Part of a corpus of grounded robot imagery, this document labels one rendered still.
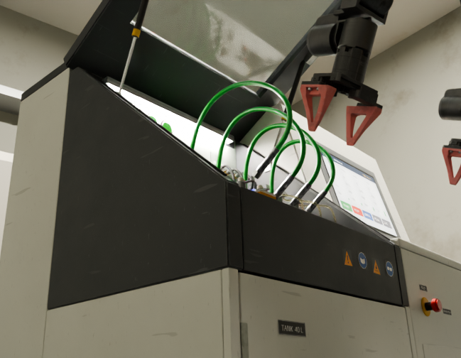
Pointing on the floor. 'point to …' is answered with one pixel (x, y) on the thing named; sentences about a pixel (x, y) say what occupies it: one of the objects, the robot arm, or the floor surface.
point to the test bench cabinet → (157, 322)
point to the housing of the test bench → (30, 221)
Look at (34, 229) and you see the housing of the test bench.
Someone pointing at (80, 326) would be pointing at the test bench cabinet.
